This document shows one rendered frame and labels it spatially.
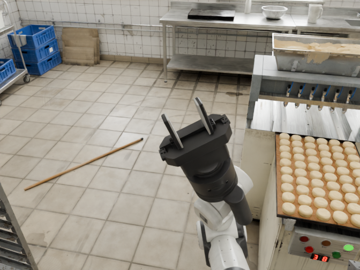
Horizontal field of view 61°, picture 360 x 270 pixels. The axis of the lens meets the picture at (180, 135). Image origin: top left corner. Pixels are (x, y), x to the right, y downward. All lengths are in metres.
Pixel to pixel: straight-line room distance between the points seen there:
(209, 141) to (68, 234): 2.03
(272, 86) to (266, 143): 0.34
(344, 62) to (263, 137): 0.58
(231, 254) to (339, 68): 1.26
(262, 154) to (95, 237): 1.31
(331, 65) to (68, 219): 2.04
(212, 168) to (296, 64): 1.29
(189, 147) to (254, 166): 1.54
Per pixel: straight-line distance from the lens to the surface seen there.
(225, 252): 0.78
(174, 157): 0.48
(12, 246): 1.95
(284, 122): 1.85
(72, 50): 5.44
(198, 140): 0.48
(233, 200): 0.57
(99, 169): 2.90
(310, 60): 1.74
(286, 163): 1.49
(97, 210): 2.53
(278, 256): 1.48
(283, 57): 1.71
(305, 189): 1.37
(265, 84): 1.81
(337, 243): 1.36
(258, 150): 1.93
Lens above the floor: 1.80
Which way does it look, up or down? 34 degrees down
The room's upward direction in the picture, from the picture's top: straight up
